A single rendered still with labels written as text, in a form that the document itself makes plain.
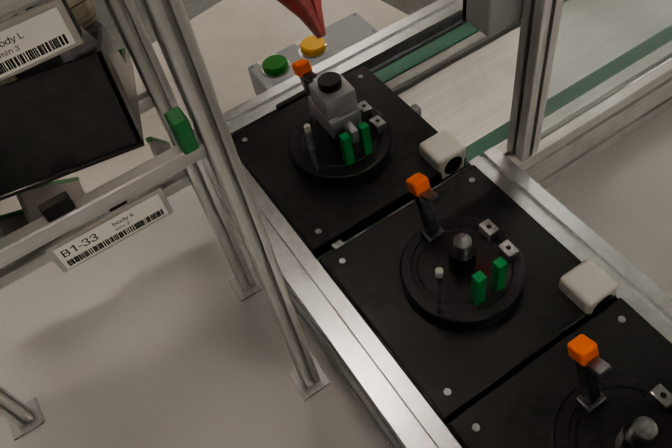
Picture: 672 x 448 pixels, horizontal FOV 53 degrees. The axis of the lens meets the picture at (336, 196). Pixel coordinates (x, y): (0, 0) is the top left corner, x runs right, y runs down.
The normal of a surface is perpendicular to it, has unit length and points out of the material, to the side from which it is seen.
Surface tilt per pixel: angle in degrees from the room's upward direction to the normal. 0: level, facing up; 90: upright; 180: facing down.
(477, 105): 0
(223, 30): 0
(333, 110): 90
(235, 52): 0
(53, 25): 90
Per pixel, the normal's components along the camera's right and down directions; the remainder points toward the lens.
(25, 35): 0.54, 0.62
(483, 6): -0.84, 0.49
